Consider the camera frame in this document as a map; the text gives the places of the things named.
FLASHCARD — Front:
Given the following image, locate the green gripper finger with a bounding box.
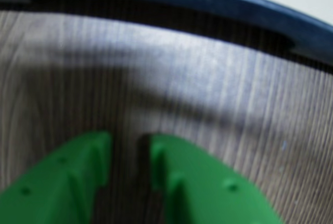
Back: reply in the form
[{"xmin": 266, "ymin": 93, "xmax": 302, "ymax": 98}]
[
  {"xmin": 149, "ymin": 133, "xmax": 285, "ymax": 224},
  {"xmin": 0, "ymin": 130, "xmax": 113, "ymax": 224}
]

